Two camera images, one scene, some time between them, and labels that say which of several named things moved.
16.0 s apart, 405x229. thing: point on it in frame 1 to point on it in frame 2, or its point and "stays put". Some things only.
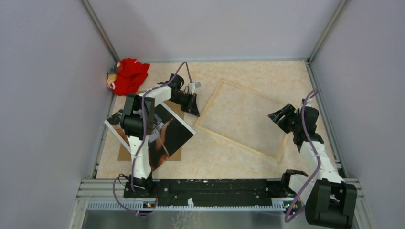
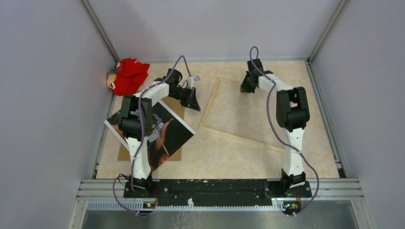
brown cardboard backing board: [123, 154] stays put
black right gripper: [288, 111] to [243, 88]
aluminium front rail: [110, 194] stays put
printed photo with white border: [171, 133] stays put
